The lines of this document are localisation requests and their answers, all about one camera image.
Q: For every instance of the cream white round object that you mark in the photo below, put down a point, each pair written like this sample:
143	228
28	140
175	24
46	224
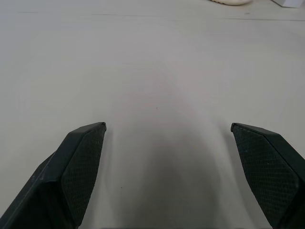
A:
230	2

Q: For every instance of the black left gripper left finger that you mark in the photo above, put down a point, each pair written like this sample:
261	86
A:
71	171

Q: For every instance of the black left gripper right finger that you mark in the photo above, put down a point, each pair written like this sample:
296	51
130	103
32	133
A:
269	171

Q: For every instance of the white box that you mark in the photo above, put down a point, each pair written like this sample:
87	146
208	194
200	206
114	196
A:
289	3

